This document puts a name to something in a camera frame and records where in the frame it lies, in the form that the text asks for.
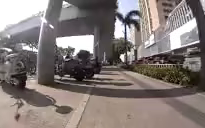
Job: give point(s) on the green tree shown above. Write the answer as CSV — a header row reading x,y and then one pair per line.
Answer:
x,y
121,48

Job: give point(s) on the dark motorcycle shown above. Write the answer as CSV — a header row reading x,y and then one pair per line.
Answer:
x,y
77,68

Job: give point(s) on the palm tree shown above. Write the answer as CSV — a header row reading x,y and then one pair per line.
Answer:
x,y
125,36

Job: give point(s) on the grey concrete footbridge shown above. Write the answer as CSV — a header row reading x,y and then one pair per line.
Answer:
x,y
80,23

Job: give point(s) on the grey paved footpath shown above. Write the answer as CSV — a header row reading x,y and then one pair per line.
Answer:
x,y
130,106

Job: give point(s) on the grey concrete kerb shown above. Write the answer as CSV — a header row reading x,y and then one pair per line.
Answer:
x,y
77,111

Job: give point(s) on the thick grey concrete pillar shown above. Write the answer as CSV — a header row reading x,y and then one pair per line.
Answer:
x,y
46,56

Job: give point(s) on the low white fence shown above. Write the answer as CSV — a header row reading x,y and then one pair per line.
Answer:
x,y
163,65

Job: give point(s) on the green hedge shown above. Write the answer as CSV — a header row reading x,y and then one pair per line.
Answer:
x,y
163,74

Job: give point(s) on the tall building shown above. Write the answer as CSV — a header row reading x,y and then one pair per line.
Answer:
x,y
156,13

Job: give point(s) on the low building with white band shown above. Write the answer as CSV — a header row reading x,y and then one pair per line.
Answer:
x,y
183,36

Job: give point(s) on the white scooter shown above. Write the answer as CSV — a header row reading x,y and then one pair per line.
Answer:
x,y
13,68

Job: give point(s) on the dark tree trunk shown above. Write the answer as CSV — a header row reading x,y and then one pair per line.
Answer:
x,y
203,53

